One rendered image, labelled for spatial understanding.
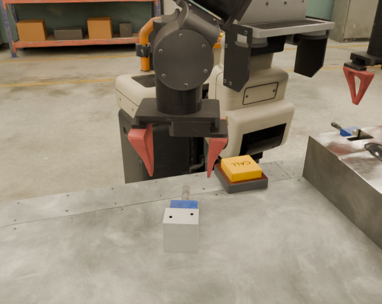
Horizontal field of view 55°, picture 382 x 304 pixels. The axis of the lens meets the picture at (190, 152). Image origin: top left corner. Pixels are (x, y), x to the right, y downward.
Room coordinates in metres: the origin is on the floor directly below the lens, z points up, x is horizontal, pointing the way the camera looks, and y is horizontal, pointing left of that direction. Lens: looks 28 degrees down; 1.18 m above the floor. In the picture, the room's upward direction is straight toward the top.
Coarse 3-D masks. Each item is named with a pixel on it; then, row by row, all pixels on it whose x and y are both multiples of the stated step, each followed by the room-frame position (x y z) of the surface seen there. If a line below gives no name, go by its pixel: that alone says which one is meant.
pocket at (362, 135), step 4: (356, 132) 0.65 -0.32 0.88; (360, 132) 0.64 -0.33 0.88; (364, 132) 0.63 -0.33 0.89; (348, 136) 0.64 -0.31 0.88; (352, 136) 0.64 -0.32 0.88; (356, 136) 0.64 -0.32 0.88; (360, 136) 0.64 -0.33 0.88; (364, 136) 0.63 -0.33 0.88; (368, 136) 0.62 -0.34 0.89; (348, 140) 0.64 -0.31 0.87; (352, 140) 0.64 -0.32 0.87; (356, 140) 0.64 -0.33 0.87
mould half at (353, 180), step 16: (368, 128) 0.65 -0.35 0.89; (320, 144) 0.58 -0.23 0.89; (336, 144) 0.58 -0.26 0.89; (352, 144) 0.58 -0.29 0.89; (320, 160) 0.57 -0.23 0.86; (336, 160) 0.54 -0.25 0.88; (352, 160) 0.53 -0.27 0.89; (368, 160) 0.53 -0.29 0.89; (304, 176) 0.61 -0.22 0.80; (320, 176) 0.57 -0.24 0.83; (336, 176) 0.53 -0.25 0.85; (352, 176) 0.49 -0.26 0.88; (368, 176) 0.48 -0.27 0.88; (320, 192) 0.56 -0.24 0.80; (336, 192) 0.52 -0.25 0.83; (352, 192) 0.49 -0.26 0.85; (368, 192) 0.46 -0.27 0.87; (352, 208) 0.48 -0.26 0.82; (368, 208) 0.45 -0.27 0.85; (368, 224) 0.44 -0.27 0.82
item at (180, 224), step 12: (180, 204) 0.47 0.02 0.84; (192, 204) 0.47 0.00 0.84; (168, 216) 0.42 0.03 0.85; (180, 216) 0.42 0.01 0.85; (192, 216) 0.42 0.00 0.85; (168, 228) 0.40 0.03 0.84; (180, 228) 0.40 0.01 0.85; (192, 228) 0.40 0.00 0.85; (168, 240) 0.41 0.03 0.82; (180, 240) 0.40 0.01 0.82; (192, 240) 0.40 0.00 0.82; (192, 252) 0.40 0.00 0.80
